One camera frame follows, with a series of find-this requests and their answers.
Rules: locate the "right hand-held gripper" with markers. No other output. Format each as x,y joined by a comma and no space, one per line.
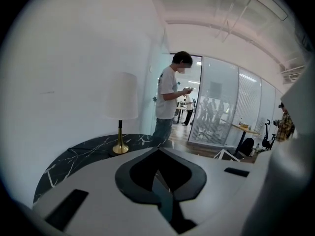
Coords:
226,156

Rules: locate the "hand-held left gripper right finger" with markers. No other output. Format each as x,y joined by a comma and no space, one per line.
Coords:
221,188

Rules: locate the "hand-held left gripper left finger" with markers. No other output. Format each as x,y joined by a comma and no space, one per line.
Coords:
110,181

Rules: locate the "black backpack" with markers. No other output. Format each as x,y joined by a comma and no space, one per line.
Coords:
247,146

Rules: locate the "wooden office desk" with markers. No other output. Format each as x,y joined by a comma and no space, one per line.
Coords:
243,129
180,109

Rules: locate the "round black marble table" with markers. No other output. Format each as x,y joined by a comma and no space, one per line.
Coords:
81,154

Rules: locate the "glass partition with blinds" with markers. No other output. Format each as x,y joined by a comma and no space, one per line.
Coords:
221,102

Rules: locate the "white shade gold table lamp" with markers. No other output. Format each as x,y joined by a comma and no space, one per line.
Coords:
121,95

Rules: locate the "ceiling air vent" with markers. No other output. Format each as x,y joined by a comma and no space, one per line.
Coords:
294,75

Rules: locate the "long ceiling light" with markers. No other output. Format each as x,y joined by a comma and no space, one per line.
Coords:
265,5

